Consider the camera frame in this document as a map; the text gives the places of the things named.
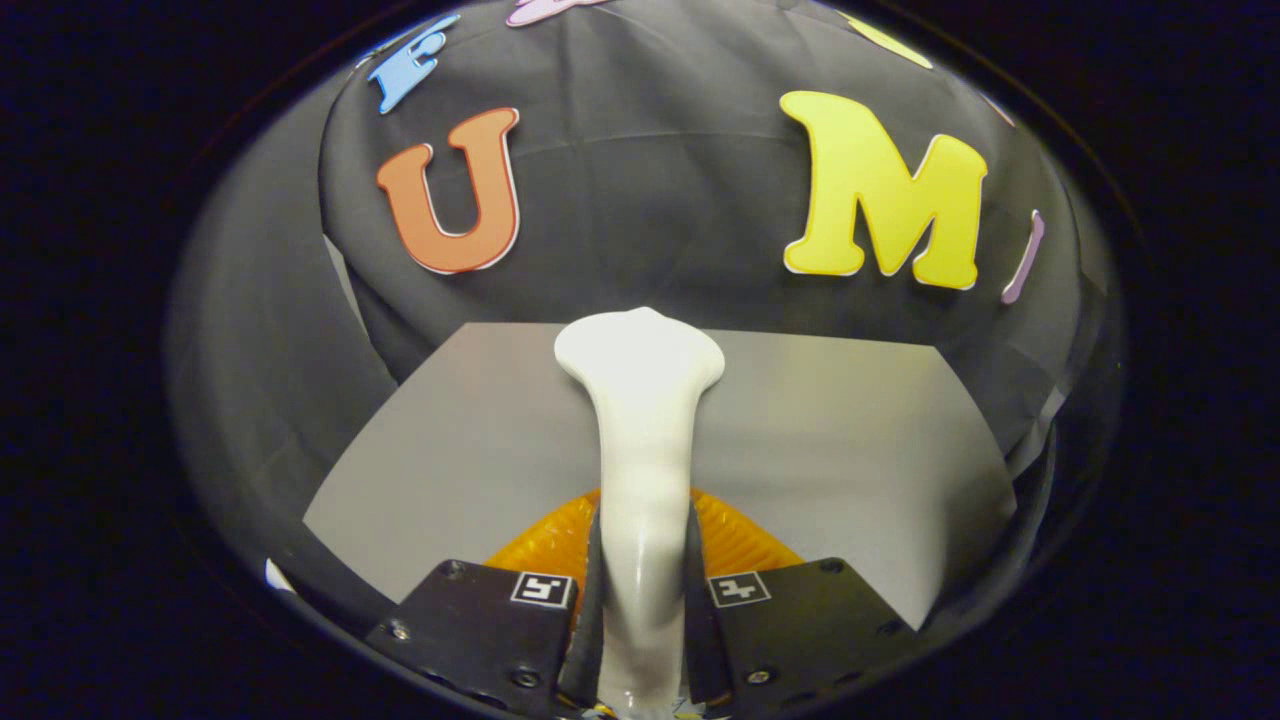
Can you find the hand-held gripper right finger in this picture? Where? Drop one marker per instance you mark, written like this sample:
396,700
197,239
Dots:
800,630

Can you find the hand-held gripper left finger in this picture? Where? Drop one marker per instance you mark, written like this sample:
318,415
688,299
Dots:
480,630

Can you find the white garment steamer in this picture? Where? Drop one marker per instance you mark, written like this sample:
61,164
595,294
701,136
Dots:
640,450

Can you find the black backdrop cloth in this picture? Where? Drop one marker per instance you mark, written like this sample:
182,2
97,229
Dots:
650,200

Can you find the grey cabinet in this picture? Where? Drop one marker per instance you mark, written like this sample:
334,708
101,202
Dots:
820,450

